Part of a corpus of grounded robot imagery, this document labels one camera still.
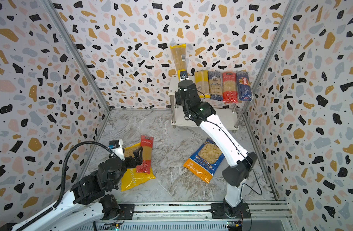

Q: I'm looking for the blue Barilla spaghetti pack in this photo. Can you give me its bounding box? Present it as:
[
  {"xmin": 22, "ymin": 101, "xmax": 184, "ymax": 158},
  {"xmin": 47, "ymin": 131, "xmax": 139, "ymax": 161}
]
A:
[{"xmin": 236, "ymin": 71, "xmax": 253, "ymax": 101}]

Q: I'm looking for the yellow spaghetti pack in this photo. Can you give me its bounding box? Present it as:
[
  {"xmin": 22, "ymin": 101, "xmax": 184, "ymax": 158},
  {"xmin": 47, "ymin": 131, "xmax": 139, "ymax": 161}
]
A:
[{"xmin": 194, "ymin": 70, "xmax": 211, "ymax": 99}]

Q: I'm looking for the blue orange orecchiette bag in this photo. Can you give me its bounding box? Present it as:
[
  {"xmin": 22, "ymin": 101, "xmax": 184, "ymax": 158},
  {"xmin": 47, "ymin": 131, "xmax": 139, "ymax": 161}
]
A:
[{"xmin": 183, "ymin": 138, "xmax": 224, "ymax": 183}]

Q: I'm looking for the white two-tier shelf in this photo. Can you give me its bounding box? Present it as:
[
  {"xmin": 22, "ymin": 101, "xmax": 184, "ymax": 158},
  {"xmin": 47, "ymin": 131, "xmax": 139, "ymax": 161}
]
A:
[{"xmin": 168, "ymin": 75, "xmax": 246, "ymax": 131}]

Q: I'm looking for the yellow pasta bag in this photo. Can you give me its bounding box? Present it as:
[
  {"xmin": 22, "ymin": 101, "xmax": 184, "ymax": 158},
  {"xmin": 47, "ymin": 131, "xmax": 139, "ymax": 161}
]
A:
[{"xmin": 121, "ymin": 143, "xmax": 156, "ymax": 192}]

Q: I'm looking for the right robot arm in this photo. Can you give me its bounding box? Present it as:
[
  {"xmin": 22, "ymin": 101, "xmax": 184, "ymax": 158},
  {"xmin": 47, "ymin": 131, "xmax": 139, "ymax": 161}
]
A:
[{"xmin": 175, "ymin": 80, "xmax": 257, "ymax": 218}]

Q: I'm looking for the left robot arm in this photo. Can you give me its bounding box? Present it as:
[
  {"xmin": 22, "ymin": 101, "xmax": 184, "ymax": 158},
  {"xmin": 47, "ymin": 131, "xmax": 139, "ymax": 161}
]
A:
[{"xmin": 0, "ymin": 147, "xmax": 143, "ymax": 231}]

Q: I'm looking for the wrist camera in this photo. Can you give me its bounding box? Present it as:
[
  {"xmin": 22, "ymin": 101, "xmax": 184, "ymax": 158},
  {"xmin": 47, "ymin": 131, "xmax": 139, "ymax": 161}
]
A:
[
  {"xmin": 108, "ymin": 139, "xmax": 125, "ymax": 161},
  {"xmin": 178, "ymin": 69, "xmax": 189, "ymax": 81}
]

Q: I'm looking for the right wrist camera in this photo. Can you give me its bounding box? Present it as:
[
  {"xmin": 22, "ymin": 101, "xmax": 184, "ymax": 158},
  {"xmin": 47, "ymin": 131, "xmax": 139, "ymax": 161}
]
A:
[{"xmin": 178, "ymin": 69, "xmax": 189, "ymax": 81}]

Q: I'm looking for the red spaghetti pack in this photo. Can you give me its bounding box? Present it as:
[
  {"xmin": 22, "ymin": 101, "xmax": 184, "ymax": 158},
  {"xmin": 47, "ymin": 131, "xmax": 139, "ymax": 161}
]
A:
[
  {"xmin": 136, "ymin": 135, "xmax": 154, "ymax": 174},
  {"xmin": 222, "ymin": 72, "xmax": 239, "ymax": 104}
]

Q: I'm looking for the yellow spaghetti pack barcode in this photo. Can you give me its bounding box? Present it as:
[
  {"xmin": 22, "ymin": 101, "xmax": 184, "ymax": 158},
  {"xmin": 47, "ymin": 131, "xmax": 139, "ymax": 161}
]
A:
[{"xmin": 170, "ymin": 44, "xmax": 187, "ymax": 71}]

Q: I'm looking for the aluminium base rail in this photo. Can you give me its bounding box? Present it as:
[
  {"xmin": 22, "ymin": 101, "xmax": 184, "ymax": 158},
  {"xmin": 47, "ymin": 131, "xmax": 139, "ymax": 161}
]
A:
[{"xmin": 53, "ymin": 201, "xmax": 297, "ymax": 231}]

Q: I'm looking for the dark blue clear spaghetti pack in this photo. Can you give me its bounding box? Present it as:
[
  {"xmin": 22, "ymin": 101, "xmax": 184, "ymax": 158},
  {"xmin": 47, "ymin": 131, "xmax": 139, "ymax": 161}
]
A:
[{"xmin": 208, "ymin": 71, "xmax": 224, "ymax": 101}]

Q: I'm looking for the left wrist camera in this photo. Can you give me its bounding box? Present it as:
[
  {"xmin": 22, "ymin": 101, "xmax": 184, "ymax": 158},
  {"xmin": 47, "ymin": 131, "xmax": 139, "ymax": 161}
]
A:
[{"xmin": 108, "ymin": 139, "xmax": 125, "ymax": 161}]

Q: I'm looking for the black corrugated cable hose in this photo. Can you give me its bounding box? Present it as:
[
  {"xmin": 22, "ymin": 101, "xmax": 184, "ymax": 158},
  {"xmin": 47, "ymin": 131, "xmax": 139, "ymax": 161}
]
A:
[{"xmin": 0, "ymin": 141, "xmax": 116, "ymax": 231}]

